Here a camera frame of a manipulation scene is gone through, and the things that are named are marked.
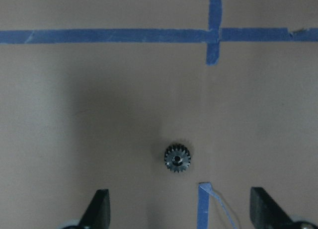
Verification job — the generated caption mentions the black bearing gear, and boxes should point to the black bearing gear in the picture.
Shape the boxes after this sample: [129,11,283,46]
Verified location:
[164,144,191,173]

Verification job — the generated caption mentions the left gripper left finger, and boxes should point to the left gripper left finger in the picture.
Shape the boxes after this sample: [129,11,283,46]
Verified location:
[78,189,110,229]

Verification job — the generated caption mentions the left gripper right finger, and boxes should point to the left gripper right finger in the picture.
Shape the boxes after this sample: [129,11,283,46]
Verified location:
[249,187,294,229]

